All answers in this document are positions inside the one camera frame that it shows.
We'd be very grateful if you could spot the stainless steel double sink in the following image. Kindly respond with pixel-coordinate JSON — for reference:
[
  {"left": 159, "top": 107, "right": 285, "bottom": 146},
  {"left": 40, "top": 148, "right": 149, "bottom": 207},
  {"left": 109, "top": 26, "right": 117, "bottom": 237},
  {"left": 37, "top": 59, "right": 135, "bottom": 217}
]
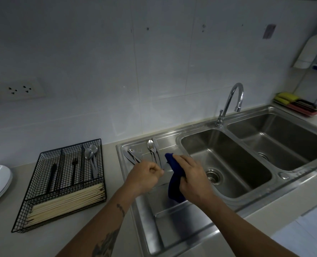
[{"left": 115, "top": 105, "right": 317, "bottom": 257}]

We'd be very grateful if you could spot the person's left hand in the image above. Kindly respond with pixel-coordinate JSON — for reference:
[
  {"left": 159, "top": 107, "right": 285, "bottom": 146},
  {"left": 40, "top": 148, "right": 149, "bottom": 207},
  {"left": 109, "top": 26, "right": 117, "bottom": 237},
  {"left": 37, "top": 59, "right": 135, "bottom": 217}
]
[{"left": 124, "top": 160, "right": 166, "bottom": 197}]

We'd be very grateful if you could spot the person's left forearm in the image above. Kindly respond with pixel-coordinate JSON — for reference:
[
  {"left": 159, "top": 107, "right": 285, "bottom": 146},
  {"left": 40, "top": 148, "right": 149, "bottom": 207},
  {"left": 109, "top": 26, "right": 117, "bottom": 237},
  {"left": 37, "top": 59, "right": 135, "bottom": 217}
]
[{"left": 55, "top": 188, "right": 137, "bottom": 257}]

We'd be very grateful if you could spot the person's right forearm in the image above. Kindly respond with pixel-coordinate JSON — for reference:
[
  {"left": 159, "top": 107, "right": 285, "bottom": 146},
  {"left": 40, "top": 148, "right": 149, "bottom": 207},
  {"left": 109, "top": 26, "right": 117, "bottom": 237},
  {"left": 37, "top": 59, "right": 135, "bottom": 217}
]
[{"left": 196, "top": 195, "right": 301, "bottom": 257}]

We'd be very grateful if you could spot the white spray bottle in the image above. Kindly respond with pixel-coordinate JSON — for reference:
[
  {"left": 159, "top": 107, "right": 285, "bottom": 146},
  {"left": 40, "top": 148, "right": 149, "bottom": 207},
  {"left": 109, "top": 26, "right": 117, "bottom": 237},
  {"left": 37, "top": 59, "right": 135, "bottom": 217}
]
[{"left": 293, "top": 21, "right": 317, "bottom": 69}]

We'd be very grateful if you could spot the red sponge tray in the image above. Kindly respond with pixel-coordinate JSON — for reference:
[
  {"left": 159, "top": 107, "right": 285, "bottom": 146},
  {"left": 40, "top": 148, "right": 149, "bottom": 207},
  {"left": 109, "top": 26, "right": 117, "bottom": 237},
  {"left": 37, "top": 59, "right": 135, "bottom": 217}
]
[{"left": 272, "top": 100, "right": 317, "bottom": 117}]

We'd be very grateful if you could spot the yellow sponge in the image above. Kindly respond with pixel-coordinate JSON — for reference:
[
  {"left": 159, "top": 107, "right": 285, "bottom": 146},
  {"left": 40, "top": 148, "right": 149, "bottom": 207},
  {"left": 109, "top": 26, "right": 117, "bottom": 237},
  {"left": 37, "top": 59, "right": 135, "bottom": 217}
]
[{"left": 275, "top": 92, "right": 299, "bottom": 105}]

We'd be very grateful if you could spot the pile of steel cutlery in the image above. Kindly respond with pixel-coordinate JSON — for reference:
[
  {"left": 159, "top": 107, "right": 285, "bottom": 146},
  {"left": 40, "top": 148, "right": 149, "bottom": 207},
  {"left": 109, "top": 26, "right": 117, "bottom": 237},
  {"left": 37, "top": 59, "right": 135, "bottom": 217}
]
[{"left": 123, "top": 137, "right": 164, "bottom": 169}]

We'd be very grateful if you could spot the black fork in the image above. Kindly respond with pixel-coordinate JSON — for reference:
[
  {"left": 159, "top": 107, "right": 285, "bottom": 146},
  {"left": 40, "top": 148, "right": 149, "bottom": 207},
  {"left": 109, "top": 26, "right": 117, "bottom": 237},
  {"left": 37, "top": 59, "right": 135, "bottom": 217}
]
[{"left": 71, "top": 158, "right": 79, "bottom": 186}]

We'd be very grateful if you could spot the black wire cutlery tray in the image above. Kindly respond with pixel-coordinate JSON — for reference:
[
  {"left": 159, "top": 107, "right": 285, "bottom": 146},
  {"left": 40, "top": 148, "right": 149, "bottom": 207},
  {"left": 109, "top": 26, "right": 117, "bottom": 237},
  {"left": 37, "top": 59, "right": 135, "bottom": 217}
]
[{"left": 11, "top": 139, "right": 107, "bottom": 234}]

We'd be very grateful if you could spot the person's right hand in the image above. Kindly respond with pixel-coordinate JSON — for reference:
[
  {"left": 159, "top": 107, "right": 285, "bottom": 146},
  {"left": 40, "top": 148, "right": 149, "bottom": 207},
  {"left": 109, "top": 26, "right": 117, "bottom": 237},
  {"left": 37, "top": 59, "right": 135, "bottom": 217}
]
[{"left": 172, "top": 154, "right": 217, "bottom": 205}]

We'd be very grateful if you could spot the black knife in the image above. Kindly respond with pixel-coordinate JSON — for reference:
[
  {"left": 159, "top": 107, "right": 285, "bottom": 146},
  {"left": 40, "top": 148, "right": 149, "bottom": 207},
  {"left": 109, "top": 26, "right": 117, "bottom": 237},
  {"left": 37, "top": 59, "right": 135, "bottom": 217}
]
[{"left": 46, "top": 163, "right": 58, "bottom": 193}]

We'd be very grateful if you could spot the bundle of wooden chopsticks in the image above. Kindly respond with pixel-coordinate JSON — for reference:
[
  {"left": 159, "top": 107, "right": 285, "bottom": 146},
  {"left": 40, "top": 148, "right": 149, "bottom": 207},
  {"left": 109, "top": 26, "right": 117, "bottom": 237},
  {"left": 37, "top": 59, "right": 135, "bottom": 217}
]
[{"left": 26, "top": 183, "right": 106, "bottom": 227}]

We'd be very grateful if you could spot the dark scouring pad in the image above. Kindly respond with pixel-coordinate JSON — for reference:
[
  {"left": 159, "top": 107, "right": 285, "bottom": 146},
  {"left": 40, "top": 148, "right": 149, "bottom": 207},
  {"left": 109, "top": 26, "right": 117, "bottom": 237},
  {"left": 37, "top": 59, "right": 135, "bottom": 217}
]
[{"left": 291, "top": 99, "right": 317, "bottom": 110}]

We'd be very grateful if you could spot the white wall outlet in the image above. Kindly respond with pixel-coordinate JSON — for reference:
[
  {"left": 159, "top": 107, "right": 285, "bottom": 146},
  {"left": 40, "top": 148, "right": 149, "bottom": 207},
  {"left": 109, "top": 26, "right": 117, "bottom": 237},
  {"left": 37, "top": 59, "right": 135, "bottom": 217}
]
[{"left": 0, "top": 77, "right": 46, "bottom": 102}]

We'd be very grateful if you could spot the chrome faucet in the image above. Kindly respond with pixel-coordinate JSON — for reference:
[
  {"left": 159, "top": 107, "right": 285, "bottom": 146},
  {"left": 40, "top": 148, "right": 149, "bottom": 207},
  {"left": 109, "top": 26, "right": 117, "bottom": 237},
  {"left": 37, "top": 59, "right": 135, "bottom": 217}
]
[{"left": 215, "top": 82, "right": 244, "bottom": 128}]

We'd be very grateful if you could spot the dark blue cloth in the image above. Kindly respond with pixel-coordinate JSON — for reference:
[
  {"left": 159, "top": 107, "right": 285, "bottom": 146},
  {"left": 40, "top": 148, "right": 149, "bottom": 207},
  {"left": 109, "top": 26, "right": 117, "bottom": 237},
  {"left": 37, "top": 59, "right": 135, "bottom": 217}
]
[{"left": 164, "top": 153, "right": 187, "bottom": 203}]

